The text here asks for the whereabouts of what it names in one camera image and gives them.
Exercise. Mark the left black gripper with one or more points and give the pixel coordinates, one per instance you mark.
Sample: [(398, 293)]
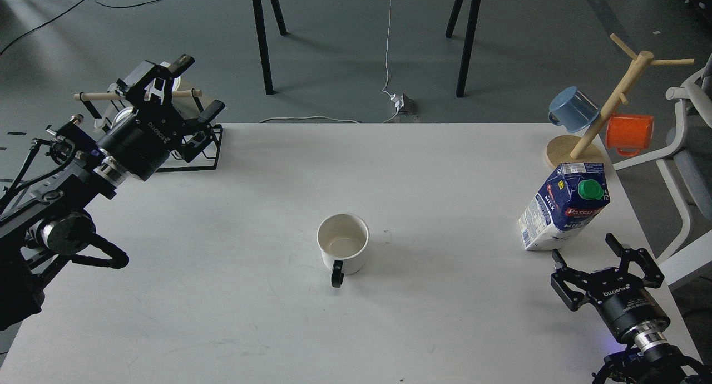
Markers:
[(142, 142)]

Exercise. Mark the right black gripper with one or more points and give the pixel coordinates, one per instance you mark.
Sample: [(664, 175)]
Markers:
[(622, 300)]

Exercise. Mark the blue milk carton green cap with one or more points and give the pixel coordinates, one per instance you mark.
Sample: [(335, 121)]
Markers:
[(572, 195)]

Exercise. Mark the white mug black handle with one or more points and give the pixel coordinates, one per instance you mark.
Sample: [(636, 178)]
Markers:
[(343, 240)]

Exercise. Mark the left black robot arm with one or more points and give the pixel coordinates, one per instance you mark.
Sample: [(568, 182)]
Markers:
[(45, 224)]

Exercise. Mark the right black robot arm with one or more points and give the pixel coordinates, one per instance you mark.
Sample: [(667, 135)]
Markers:
[(651, 364)]

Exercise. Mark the white mug front on rack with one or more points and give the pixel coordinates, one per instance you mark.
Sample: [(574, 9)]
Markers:
[(111, 118)]

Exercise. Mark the wooden mug tree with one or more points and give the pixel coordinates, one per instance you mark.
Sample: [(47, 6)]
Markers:
[(579, 149)]

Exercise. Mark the white office chair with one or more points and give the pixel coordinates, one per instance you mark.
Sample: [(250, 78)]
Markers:
[(684, 164)]

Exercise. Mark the orange mug on tree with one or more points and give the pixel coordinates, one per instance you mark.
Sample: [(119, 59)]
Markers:
[(629, 134)]

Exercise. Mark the blue mug on tree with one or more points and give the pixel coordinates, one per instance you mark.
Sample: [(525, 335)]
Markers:
[(573, 110)]

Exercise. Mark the white power plug adapter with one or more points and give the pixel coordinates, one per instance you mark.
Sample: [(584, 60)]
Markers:
[(403, 105)]

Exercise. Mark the black table legs right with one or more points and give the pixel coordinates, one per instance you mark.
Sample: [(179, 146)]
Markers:
[(466, 54)]

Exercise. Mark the black wire mug rack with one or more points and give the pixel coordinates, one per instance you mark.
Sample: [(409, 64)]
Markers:
[(172, 164)]

